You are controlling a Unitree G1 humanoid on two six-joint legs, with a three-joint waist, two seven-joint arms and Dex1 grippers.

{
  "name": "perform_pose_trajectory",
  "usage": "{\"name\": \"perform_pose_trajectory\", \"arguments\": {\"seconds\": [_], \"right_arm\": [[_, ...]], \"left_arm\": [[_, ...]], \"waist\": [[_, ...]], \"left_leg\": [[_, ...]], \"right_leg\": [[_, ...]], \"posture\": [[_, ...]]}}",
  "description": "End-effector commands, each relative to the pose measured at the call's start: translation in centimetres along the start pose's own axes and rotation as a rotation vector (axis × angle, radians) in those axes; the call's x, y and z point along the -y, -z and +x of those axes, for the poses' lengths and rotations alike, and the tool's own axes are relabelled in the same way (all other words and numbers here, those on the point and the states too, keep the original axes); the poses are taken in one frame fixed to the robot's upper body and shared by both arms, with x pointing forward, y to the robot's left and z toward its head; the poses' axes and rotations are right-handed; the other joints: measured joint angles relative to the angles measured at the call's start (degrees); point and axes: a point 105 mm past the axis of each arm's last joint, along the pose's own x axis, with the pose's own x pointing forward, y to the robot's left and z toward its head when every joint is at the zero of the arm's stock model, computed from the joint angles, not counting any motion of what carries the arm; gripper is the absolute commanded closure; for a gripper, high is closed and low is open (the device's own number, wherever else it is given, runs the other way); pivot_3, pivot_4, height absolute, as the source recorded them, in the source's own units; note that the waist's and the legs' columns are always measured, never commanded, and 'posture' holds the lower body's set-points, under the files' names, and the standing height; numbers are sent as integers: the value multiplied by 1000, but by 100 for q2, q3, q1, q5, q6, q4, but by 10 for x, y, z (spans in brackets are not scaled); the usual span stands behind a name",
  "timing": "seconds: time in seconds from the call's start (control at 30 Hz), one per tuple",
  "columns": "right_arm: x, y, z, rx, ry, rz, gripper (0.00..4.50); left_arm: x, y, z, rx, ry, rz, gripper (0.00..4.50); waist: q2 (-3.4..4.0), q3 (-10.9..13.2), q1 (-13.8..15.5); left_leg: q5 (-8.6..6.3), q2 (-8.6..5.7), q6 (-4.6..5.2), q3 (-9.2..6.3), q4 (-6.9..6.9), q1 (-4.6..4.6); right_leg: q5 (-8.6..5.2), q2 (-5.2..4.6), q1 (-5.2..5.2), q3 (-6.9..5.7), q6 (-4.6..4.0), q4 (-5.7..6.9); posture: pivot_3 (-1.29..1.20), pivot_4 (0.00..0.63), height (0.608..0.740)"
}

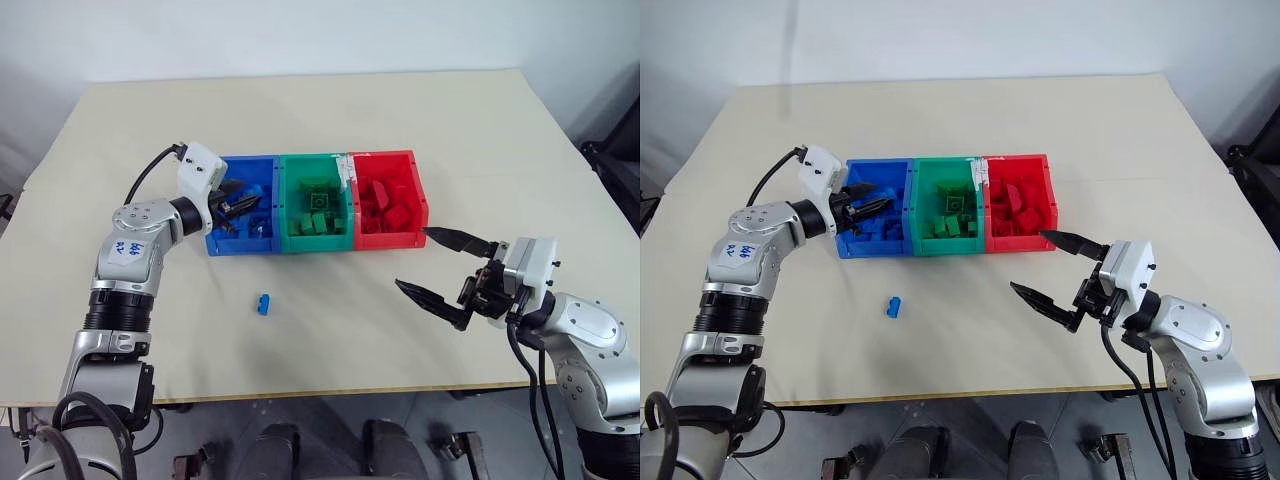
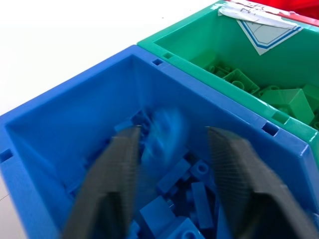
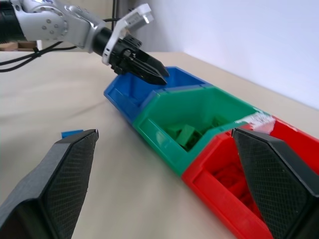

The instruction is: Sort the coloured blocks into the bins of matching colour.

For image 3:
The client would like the green block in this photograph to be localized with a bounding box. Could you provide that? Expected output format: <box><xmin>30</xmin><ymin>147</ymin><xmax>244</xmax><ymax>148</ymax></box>
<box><xmin>165</xmin><ymin>126</ymin><xmax>183</xmax><ymax>140</ymax></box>
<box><xmin>176</xmin><ymin>124</ymin><xmax>197</xmax><ymax>151</ymax></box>

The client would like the brown cardboard box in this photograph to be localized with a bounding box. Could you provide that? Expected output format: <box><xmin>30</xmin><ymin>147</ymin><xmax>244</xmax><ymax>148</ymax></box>
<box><xmin>0</xmin><ymin>41</ymin><xmax>38</xmax><ymax>52</ymax></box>

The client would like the blue plastic bin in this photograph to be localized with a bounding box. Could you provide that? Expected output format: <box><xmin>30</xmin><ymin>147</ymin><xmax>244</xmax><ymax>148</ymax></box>
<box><xmin>103</xmin><ymin>66</ymin><xmax>215</xmax><ymax>125</ymax></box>

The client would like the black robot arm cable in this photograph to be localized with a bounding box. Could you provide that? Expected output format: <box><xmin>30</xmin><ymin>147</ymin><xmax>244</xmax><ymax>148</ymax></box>
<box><xmin>0</xmin><ymin>41</ymin><xmax>77</xmax><ymax>73</ymax></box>

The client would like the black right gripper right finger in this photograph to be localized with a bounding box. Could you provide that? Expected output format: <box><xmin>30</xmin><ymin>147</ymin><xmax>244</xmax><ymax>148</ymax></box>
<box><xmin>231</xmin><ymin>128</ymin><xmax>319</xmax><ymax>239</ymax></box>

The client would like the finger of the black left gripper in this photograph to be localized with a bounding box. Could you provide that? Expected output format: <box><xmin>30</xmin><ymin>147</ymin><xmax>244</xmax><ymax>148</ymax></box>
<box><xmin>128</xmin><ymin>62</ymin><xmax>167</xmax><ymax>86</ymax></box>
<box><xmin>133</xmin><ymin>49</ymin><xmax>170</xmax><ymax>77</ymax></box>

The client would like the red plastic bin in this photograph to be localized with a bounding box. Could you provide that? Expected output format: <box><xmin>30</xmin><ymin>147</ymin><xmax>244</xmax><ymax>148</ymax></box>
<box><xmin>181</xmin><ymin>116</ymin><xmax>319</xmax><ymax>239</ymax></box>

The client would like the red block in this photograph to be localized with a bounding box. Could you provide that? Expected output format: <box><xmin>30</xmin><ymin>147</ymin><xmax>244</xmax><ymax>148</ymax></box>
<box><xmin>214</xmin><ymin>163</ymin><xmax>246</xmax><ymax>186</ymax></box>

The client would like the green plastic bin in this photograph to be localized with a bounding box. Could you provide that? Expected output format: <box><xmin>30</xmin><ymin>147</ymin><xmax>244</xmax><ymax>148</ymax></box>
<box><xmin>132</xmin><ymin>87</ymin><xmax>271</xmax><ymax>178</ymax></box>

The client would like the blue block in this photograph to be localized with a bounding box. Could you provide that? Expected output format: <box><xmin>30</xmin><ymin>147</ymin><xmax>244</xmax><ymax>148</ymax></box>
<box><xmin>61</xmin><ymin>129</ymin><xmax>84</xmax><ymax>139</ymax></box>

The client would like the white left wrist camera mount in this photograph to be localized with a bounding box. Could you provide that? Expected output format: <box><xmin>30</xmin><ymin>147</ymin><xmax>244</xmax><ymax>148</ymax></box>
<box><xmin>101</xmin><ymin>3</ymin><xmax>155</xmax><ymax>66</ymax></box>

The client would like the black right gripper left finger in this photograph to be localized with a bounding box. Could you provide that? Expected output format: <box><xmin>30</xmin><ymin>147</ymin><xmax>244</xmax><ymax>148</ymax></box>
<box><xmin>0</xmin><ymin>128</ymin><xmax>100</xmax><ymax>239</ymax></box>

